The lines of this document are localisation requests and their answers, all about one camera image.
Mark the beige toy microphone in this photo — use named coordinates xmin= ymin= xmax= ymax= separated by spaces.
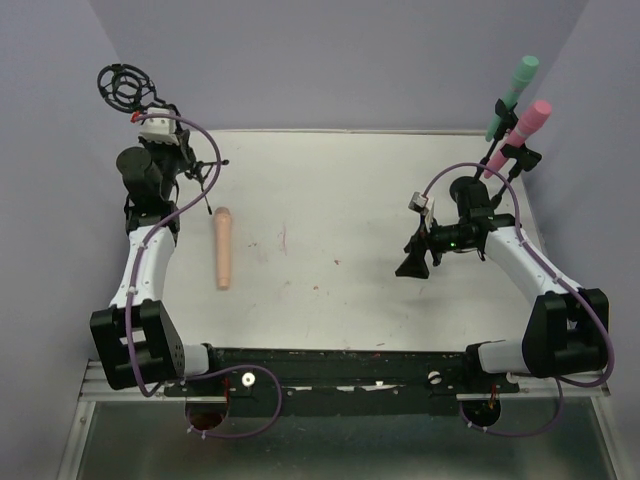
xmin=214 ymin=207 xmax=232 ymax=290

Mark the black tripod shock-mount stand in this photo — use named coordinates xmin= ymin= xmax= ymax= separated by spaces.
xmin=97 ymin=64 xmax=227 ymax=228

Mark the black round-base clamp stand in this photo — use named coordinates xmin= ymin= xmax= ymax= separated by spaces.
xmin=487 ymin=144 xmax=542 ymax=208

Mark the pink toy microphone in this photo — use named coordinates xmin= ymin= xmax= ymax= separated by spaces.
xmin=484 ymin=100 xmax=552 ymax=178

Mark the mint green toy microphone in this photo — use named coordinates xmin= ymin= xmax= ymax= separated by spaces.
xmin=485 ymin=55 xmax=539 ymax=142

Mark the black round-base clip mic stand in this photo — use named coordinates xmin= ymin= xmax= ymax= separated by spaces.
xmin=449 ymin=99 xmax=518 ymax=202

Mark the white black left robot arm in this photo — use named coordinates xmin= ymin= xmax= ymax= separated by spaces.
xmin=90 ymin=132 xmax=209 ymax=390

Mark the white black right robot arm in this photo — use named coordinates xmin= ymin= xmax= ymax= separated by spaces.
xmin=395 ymin=177 xmax=609 ymax=378

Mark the black robot base mounting bar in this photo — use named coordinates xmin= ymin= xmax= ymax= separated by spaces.
xmin=165 ymin=348 xmax=519 ymax=417

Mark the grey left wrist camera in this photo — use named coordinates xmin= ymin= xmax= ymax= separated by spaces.
xmin=139 ymin=117 xmax=178 ymax=145

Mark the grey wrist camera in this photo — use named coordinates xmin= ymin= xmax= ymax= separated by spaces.
xmin=139 ymin=117 xmax=178 ymax=145
xmin=408 ymin=191 xmax=435 ymax=229

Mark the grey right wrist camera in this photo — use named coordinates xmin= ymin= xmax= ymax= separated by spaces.
xmin=408 ymin=191 xmax=435 ymax=229

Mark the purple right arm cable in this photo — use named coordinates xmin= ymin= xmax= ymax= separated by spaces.
xmin=422 ymin=162 xmax=616 ymax=436

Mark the aluminium extrusion rail frame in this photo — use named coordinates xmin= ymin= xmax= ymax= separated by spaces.
xmin=54 ymin=130 xmax=621 ymax=480

